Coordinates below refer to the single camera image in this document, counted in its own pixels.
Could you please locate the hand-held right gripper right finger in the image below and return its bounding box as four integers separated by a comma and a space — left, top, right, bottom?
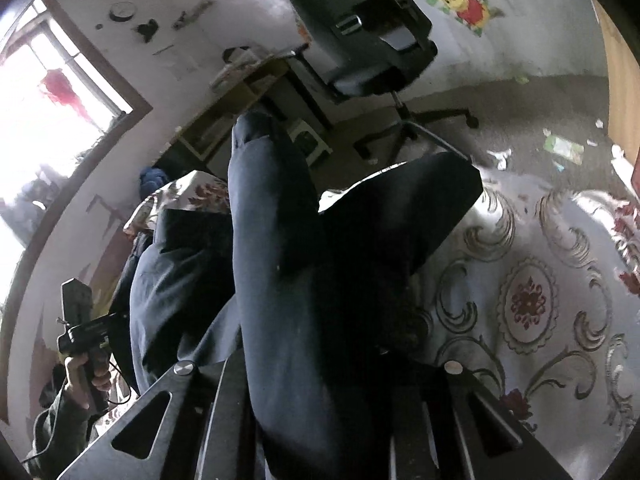
389, 359, 574, 480

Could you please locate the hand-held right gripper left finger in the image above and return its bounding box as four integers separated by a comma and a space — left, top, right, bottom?
56, 354, 267, 480

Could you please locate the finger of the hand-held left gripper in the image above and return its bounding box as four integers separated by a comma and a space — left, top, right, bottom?
97, 311, 132, 333

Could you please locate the dark blue jacket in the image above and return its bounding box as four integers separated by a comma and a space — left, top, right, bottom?
107, 110, 485, 480

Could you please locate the person's left forearm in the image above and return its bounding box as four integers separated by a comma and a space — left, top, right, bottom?
24, 367, 103, 473

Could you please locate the person's left hand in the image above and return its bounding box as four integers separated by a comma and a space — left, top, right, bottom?
64, 349, 113, 408

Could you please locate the blue cloth bundle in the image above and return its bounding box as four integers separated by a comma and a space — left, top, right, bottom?
138, 165, 172, 197

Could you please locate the floral bedspread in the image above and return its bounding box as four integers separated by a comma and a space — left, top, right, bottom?
121, 160, 640, 480

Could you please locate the window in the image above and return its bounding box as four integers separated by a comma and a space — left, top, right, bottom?
0, 0, 153, 253

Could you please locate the red hanging ornament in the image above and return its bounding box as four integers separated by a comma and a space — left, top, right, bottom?
39, 69, 100, 125

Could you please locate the wooden desk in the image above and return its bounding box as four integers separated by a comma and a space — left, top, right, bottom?
154, 52, 333, 177

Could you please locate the white plastic stool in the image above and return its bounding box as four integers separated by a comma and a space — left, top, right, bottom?
286, 116, 334, 167

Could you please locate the green packet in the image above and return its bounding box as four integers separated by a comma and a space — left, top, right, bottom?
542, 129, 586, 166

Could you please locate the black office chair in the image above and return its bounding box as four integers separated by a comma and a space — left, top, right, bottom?
271, 0, 480, 165

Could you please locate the wooden cabinet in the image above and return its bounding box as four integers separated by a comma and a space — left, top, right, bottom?
591, 0, 640, 162

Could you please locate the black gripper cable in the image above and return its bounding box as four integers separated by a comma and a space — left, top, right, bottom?
106, 357, 138, 406

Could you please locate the round white wall fixture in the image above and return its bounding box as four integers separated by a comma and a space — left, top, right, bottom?
109, 2, 137, 24

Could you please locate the cartoon bear wall sticker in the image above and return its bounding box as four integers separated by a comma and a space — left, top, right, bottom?
426, 0, 503, 37

